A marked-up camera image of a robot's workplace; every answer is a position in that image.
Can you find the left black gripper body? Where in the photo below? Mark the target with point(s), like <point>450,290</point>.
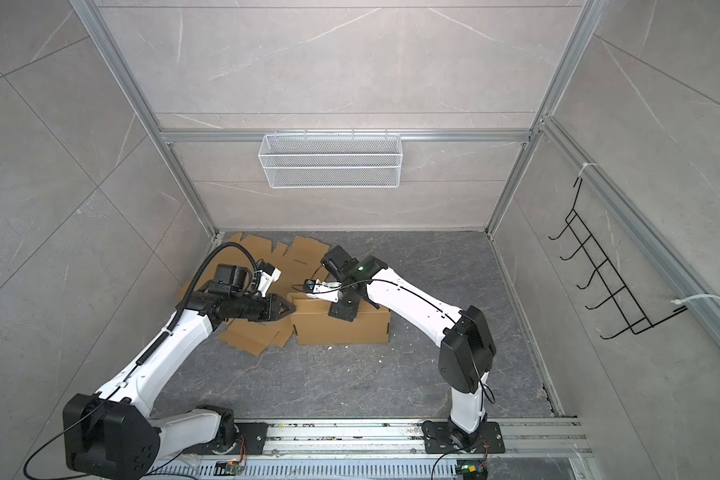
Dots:
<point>251,307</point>

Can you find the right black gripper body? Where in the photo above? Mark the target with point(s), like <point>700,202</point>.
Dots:
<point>346,307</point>

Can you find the brown cardboard box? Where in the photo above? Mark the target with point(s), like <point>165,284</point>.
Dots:
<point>314,326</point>

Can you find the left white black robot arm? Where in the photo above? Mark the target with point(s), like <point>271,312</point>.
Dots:
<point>111,434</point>

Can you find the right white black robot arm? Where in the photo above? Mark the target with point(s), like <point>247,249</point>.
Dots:
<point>466,345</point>

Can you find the left flat cardboard stack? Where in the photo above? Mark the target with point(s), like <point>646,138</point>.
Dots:
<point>297,261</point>

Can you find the left small circuit board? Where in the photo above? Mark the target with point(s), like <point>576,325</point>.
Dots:
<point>229,468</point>

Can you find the small circuit board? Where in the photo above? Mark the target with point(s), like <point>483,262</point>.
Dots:
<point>471,470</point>
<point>229,468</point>

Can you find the right small circuit board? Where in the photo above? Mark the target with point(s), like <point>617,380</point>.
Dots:
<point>471,470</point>

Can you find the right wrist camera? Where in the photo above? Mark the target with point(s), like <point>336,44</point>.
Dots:
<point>327,291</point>

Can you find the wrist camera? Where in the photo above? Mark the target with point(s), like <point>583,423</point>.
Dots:
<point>327,291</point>
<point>266,275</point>

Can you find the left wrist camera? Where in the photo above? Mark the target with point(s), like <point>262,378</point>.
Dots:
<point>266,275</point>

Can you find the white wire mesh basket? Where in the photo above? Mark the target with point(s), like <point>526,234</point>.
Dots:
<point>321,161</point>

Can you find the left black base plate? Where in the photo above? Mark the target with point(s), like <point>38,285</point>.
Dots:
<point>246,437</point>

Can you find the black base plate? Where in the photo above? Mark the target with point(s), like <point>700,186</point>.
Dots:
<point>246,437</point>
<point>444,436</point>

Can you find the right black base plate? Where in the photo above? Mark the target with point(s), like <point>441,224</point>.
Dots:
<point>444,436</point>

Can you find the slotted grey cable duct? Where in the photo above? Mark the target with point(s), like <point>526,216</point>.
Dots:
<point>315,469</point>

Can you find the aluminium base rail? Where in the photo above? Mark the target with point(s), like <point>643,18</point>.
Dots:
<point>387,438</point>

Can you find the black wire hook rack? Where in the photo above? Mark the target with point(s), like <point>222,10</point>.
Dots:
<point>634,318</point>

